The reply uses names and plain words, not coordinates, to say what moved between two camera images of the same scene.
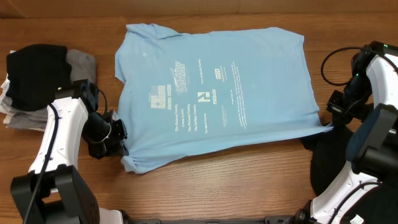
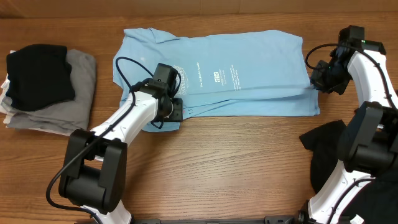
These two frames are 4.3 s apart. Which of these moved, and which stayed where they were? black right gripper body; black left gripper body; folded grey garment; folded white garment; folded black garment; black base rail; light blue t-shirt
Moved: light blue t-shirt; black left gripper body; black right gripper body
Stayed: folded grey garment; folded white garment; black base rail; folded black garment
